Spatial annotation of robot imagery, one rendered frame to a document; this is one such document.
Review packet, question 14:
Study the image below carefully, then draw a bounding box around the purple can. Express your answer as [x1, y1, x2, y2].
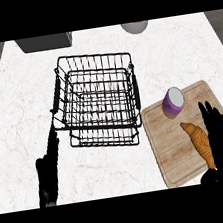
[159, 85, 188, 121]

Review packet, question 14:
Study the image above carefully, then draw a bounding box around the grey round pot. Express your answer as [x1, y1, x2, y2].
[120, 19, 151, 37]

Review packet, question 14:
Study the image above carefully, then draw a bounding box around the wooden cutting board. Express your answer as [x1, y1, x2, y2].
[137, 77, 223, 192]

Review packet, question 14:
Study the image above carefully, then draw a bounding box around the golden brown croissant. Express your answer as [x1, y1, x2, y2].
[179, 117, 217, 174]

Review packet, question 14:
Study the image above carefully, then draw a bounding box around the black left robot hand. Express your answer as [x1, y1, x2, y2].
[27, 123, 70, 209]

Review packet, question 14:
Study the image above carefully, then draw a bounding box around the black tiered wire basket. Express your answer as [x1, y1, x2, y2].
[42, 45, 149, 158]

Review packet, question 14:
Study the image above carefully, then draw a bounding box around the dark grey box appliance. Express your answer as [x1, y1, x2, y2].
[14, 31, 75, 56]

